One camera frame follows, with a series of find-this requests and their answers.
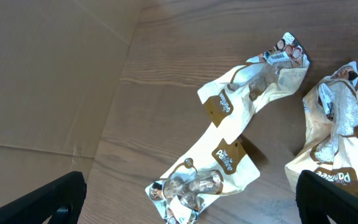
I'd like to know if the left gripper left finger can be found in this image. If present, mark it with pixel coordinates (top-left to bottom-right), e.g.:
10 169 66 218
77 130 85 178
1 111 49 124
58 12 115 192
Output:
0 171 87 224

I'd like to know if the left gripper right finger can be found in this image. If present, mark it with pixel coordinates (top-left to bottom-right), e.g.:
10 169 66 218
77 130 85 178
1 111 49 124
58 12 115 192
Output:
296 170 358 224

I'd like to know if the beige brown snack bag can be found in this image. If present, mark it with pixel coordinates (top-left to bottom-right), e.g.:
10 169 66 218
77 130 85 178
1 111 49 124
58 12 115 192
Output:
285 62 358 198

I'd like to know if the long beige snack bag strip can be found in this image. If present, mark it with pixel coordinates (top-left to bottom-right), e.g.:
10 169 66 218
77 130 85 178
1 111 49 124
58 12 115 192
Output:
145 32 310 223

